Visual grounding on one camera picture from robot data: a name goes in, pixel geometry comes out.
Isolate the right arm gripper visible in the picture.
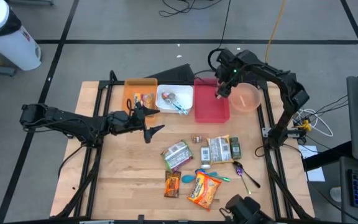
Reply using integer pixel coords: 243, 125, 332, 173
213, 49, 241, 100

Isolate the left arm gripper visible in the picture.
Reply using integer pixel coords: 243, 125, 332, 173
124, 101, 166, 145

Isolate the yellow red ramen packet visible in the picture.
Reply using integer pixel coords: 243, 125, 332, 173
133, 92, 155, 110

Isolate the silver spoon teal striped handle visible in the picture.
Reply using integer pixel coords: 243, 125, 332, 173
168, 92, 189, 115

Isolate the green pink ramen packet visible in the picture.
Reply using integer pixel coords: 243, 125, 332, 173
161, 139, 195, 174

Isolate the red plastic bin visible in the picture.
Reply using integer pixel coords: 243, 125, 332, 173
193, 77, 231, 124

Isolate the translucent pink bowl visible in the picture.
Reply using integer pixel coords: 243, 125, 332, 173
228, 82, 262, 113

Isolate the black mesh computer case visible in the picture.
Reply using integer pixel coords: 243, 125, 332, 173
216, 63, 300, 108

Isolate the orange plastic bin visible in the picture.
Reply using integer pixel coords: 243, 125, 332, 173
121, 77, 158, 124

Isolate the white plastic bin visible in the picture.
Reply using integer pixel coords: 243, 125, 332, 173
155, 83, 195, 114

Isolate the black flat panel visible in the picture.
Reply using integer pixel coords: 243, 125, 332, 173
145, 63, 197, 83

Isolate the green spice jar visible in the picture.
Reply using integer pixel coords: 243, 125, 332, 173
229, 136, 242, 160

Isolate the white label spice bottle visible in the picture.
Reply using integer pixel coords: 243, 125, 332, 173
200, 146, 212, 170

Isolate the orange brown snack pouch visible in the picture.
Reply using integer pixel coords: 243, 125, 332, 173
163, 170, 182, 198

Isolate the teal round lid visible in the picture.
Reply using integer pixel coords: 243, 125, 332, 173
181, 170, 219, 184

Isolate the iridescent green blue spoon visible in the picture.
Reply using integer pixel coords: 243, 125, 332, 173
194, 168, 231, 182

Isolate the purple iridescent spoon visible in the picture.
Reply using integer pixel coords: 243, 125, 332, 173
235, 167, 252, 196

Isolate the orange ramen packet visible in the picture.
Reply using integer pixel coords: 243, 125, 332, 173
186, 170, 223, 212

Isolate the yellow clamp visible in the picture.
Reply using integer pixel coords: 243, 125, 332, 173
299, 119, 313, 132

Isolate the black desk leg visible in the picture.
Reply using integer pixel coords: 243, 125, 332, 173
302, 140, 353, 172

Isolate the white paper sheet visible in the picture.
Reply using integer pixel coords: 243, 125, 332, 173
298, 144, 326, 183

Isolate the computer mouse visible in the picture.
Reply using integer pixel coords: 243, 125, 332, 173
329, 185, 343, 203

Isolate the white trash can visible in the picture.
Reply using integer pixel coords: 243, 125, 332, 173
0, 0, 42, 72

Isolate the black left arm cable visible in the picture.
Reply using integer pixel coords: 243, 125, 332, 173
124, 98, 134, 117

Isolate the black aluminium table frame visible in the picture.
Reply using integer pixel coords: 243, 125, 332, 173
50, 70, 316, 224

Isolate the black floor cable with loop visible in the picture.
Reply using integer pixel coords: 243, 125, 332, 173
207, 0, 235, 74

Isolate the yellow cable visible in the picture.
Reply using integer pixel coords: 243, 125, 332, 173
262, 0, 288, 65

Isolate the tangled black floor cable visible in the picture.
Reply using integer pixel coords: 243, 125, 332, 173
158, 0, 224, 18

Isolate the white cable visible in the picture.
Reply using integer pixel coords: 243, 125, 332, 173
293, 107, 335, 138

